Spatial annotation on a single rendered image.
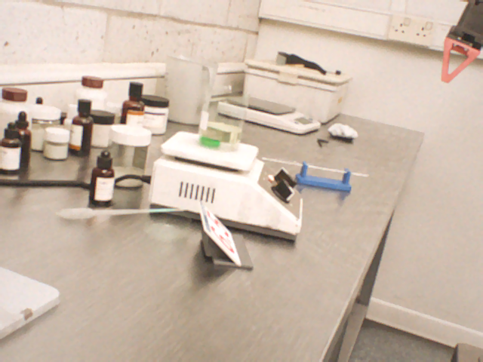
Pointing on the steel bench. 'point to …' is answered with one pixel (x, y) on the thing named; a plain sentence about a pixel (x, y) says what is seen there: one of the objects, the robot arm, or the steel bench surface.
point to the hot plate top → (181, 141)
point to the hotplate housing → (219, 195)
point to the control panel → (275, 194)
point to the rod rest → (324, 180)
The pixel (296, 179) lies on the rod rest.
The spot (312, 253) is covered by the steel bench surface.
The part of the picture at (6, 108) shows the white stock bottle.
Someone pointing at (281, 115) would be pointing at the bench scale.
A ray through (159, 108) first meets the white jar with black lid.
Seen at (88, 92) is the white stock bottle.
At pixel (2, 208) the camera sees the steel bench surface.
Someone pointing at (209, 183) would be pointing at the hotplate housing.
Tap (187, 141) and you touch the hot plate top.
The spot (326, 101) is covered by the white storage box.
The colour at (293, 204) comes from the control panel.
